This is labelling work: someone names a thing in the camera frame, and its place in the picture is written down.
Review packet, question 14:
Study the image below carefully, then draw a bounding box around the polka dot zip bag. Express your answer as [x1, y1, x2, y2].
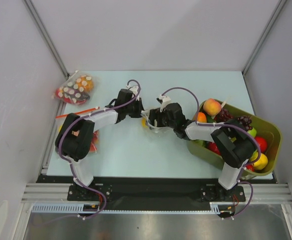
[141, 110, 169, 134]
[53, 70, 99, 106]

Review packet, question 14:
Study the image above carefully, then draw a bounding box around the fake mango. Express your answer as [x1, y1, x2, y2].
[197, 112, 207, 123]

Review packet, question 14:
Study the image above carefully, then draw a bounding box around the green fake cucumber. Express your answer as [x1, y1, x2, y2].
[206, 115, 216, 123]

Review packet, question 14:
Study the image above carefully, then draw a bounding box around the fake peach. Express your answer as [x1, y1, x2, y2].
[203, 98, 222, 116]

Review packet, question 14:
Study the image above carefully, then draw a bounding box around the red fake grape bunch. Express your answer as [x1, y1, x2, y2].
[214, 108, 234, 123]

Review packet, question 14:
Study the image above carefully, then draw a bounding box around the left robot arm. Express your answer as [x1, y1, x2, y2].
[55, 85, 144, 200]

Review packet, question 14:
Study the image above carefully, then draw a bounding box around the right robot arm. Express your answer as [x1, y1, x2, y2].
[145, 103, 261, 201]

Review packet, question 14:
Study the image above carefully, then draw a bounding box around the red fake apple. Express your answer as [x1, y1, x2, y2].
[207, 142, 221, 155]

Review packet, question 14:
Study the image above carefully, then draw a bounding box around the purple fake grape bunch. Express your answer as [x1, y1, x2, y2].
[236, 115, 253, 131]

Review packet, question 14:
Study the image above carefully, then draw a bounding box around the orange zipper clear bag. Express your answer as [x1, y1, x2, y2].
[55, 106, 100, 153]

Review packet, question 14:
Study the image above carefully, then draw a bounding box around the red fake tomato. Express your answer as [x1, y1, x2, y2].
[255, 136, 268, 153]

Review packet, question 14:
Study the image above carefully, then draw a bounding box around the yellow fake lemon in bin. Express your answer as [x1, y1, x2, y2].
[250, 151, 268, 171]

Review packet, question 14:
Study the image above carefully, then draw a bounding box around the olive green plastic bin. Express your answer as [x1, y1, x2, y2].
[187, 103, 282, 180]

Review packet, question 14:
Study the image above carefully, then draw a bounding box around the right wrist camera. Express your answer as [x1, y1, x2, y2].
[156, 95, 171, 113]

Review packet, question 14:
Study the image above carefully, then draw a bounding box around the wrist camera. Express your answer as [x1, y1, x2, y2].
[126, 85, 140, 101]
[156, 95, 171, 113]

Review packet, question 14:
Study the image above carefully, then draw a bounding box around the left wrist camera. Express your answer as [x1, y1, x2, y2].
[126, 85, 140, 101]

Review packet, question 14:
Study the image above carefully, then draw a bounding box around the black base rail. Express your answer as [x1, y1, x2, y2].
[35, 174, 278, 212]

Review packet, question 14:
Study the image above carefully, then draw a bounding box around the left aluminium frame post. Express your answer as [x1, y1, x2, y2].
[22, 0, 69, 79]

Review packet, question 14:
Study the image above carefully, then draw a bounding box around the aluminium frame post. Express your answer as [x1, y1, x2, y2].
[242, 0, 289, 77]
[22, 0, 69, 79]

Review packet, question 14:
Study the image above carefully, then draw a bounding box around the right aluminium frame post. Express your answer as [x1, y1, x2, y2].
[242, 0, 289, 77]

